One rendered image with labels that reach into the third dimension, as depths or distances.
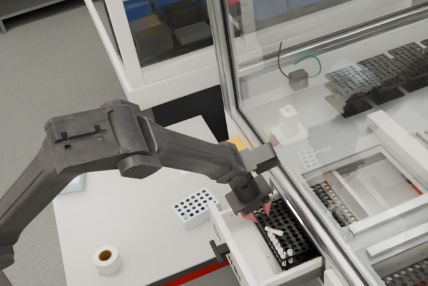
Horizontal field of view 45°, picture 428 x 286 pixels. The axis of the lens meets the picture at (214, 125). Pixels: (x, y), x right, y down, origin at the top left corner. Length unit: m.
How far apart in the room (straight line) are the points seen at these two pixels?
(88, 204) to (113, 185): 0.10
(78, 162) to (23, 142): 2.75
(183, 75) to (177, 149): 1.10
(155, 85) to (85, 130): 1.19
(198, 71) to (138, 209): 0.58
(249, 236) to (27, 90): 2.80
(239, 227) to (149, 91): 0.70
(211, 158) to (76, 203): 0.86
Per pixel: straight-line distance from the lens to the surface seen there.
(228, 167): 1.00
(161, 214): 1.60
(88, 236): 1.62
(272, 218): 1.34
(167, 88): 1.92
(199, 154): 0.89
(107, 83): 3.70
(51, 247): 2.72
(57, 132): 0.72
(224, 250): 1.28
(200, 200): 1.55
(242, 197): 1.18
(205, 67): 1.92
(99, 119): 0.73
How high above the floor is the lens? 1.92
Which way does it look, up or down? 39 degrees down
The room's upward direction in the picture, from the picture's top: 10 degrees counter-clockwise
